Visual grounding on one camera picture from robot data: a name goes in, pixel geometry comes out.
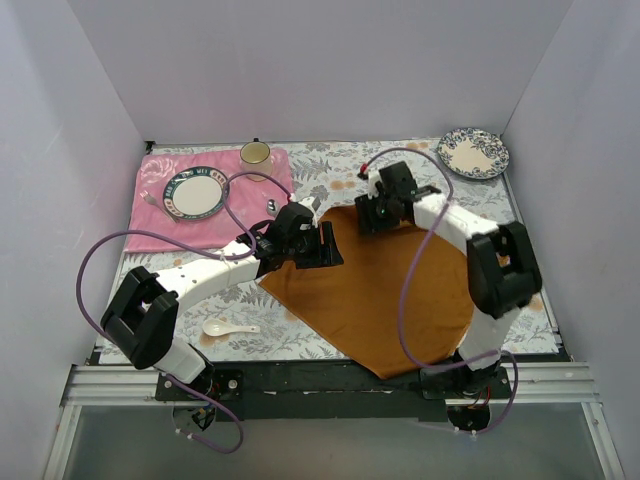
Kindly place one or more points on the white ceramic soup spoon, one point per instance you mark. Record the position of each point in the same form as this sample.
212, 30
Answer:
219, 328

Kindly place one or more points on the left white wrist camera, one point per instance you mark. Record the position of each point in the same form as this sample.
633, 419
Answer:
312, 203

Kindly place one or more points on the brown satin napkin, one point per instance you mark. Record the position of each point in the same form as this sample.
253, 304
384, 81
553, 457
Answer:
354, 306

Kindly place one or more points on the cream enamel mug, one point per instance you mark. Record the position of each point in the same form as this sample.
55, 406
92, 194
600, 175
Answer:
256, 159

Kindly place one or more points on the metal fork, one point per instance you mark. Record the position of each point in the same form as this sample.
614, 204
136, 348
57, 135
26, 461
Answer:
151, 200

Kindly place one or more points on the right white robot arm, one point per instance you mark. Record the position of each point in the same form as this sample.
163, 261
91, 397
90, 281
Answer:
502, 271

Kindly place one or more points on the aluminium frame rail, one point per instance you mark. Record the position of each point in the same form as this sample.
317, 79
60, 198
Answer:
95, 386

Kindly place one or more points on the floral tablecloth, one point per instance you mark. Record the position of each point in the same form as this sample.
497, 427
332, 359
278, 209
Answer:
326, 170

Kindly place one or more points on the metal spoon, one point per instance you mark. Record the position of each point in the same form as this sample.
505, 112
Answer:
272, 208

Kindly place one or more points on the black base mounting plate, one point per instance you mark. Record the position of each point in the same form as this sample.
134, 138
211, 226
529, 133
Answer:
327, 389

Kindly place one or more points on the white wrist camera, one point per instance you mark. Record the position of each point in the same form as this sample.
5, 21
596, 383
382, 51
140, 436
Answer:
372, 177
312, 203

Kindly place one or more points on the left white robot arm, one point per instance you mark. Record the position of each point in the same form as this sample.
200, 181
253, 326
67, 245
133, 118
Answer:
141, 318

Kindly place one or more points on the pink floral placemat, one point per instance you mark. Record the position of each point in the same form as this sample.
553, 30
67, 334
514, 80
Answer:
247, 199

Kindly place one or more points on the green rimmed white plate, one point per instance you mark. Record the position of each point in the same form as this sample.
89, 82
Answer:
195, 193

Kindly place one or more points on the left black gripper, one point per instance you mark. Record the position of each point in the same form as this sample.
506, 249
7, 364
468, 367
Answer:
316, 245

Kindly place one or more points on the blue floral plate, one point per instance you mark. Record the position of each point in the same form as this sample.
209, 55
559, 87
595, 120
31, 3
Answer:
473, 153

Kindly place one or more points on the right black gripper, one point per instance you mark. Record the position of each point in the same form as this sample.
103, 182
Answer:
370, 216

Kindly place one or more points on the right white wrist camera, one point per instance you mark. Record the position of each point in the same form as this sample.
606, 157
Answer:
372, 177

